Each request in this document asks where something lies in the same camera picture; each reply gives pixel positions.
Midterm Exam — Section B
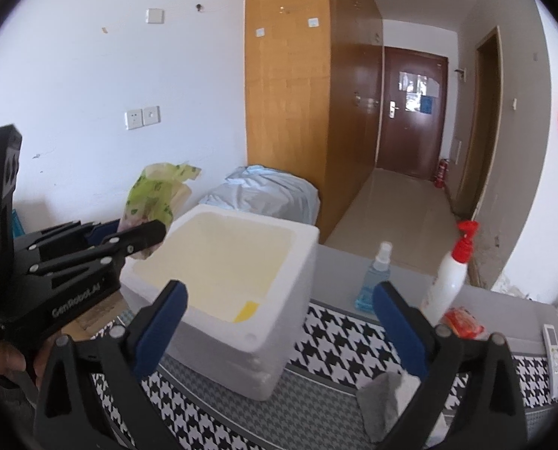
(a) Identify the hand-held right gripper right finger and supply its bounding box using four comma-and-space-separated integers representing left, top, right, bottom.
373, 281, 528, 450

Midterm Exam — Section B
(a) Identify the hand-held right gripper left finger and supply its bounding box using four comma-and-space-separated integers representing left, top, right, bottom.
33, 280, 188, 450

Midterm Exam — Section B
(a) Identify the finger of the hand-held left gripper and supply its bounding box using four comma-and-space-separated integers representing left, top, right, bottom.
14, 219, 121, 258
28, 219, 167, 288

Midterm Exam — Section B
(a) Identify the white foam tube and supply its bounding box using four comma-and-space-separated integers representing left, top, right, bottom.
396, 375, 449, 440

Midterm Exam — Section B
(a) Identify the grey sock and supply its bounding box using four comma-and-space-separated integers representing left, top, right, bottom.
358, 372, 404, 444

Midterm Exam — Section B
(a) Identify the person's left hand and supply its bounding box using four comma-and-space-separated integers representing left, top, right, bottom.
0, 337, 57, 391

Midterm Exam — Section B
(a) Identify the green plastic bag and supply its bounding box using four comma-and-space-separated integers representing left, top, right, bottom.
122, 162, 203, 261

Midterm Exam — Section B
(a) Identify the red snack packet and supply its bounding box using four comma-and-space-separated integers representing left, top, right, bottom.
441, 307, 489, 341

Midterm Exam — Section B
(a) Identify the blue spray bottle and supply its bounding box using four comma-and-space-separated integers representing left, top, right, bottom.
354, 241, 395, 312

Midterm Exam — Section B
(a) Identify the white red-pump lotion bottle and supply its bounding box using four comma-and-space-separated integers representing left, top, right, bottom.
420, 219, 479, 325

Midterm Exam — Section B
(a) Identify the houndstooth tablecloth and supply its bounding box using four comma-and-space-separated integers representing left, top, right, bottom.
91, 244, 558, 450

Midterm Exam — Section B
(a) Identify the light blue plastic bag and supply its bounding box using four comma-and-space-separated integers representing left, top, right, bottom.
204, 165, 320, 226

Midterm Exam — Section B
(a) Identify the dark brown door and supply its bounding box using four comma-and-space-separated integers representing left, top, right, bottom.
376, 46, 449, 179

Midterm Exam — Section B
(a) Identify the wooden wardrobe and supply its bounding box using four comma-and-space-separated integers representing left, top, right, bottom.
244, 0, 384, 245

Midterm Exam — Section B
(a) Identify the wooden side door frame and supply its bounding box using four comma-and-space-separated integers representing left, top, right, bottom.
450, 25, 503, 219

